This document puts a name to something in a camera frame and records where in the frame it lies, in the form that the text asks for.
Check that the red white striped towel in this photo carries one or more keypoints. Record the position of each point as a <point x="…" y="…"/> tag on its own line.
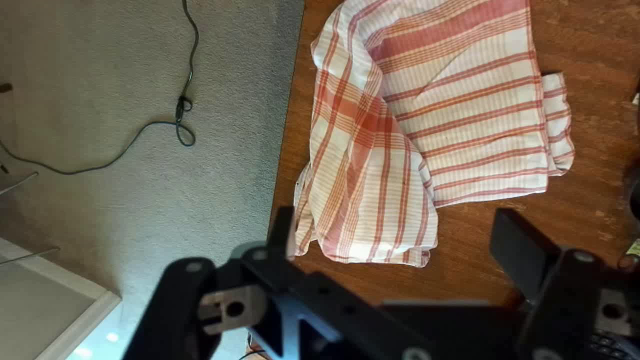
<point x="466" y="120"/>

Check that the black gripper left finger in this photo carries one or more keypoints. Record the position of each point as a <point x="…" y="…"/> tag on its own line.
<point x="200" y="312"/>

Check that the white framed board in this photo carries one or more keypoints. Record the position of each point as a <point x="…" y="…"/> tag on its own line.
<point x="41" y="312"/>

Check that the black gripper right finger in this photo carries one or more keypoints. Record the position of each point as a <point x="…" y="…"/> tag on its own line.
<point x="572" y="300"/>

